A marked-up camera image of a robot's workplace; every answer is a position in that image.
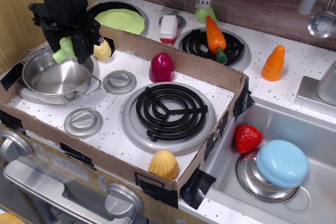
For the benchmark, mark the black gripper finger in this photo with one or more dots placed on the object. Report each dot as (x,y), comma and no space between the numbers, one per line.
(84,45)
(53,33)

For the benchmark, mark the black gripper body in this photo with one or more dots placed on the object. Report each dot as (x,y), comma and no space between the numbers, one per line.
(71,12)

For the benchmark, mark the green toy broccoli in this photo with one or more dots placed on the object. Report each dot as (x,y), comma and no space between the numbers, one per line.
(66,50)

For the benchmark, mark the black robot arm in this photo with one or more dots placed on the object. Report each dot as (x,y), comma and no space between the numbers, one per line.
(68,18)

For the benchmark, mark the steel cooking pot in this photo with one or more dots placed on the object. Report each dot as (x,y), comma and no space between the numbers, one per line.
(57,83)

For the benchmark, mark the yellow toy potato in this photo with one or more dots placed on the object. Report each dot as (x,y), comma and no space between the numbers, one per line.
(103,51)

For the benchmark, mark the back left black burner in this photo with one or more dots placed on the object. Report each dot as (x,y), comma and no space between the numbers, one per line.
(95,10)

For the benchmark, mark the black burner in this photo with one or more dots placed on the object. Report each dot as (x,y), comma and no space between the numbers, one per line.
(168,116)
(95,10)
(195,42)

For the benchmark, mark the green plastic plate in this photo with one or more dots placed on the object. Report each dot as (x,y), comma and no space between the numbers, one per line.
(122,19)

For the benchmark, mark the upper silver stove knob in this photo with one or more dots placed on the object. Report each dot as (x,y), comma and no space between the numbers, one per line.
(119,82)

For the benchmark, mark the silver stove knob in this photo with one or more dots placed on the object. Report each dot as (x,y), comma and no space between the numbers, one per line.
(83,123)
(119,82)

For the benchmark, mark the lower silver stove knob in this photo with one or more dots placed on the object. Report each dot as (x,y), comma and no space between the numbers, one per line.
(83,123)

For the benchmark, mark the dark red toy vegetable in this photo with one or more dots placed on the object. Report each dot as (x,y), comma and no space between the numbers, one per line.
(161,68)

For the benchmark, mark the back right black burner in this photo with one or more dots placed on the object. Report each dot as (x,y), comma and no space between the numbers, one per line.
(195,42)

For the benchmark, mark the front right black burner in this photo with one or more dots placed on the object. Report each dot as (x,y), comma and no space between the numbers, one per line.
(168,116)

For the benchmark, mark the left front oven knob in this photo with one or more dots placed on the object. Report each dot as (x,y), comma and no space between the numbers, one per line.
(14,147)

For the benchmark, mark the oven knob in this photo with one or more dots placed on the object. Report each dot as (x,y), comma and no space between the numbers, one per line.
(121,201)
(14,147)

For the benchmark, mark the green toy pear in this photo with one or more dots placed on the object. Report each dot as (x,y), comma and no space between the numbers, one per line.
(202,13)

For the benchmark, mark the orange toy carrot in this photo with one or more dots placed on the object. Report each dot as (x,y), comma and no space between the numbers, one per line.
(216,40)

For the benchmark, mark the yellow toy corn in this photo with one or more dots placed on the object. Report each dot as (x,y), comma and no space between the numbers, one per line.
(164,164)

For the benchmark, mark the right front oven knob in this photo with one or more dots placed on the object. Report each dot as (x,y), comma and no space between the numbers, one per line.
(121,201)

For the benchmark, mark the orange object bottom left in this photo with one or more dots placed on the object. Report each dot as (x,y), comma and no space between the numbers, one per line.
(8,218)

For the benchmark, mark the red toy strawberry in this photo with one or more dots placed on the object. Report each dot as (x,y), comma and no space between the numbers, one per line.
(247,138)

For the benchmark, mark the orange toy cone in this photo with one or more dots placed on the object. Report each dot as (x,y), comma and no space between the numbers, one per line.
(273,67)

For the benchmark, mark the steel bowl in sink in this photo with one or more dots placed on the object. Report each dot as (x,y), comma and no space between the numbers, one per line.
(256,185)

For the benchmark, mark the light blue plastic bowl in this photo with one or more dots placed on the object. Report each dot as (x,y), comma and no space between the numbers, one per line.
(283,163)

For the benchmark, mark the hanging steel ladle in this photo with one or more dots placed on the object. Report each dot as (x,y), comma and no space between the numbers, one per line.
(322,24)

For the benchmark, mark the steel sink basin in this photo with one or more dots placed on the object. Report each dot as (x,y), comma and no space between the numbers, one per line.
(314,201)

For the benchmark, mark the oven door handle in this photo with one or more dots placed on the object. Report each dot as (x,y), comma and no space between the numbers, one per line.
(48,190)

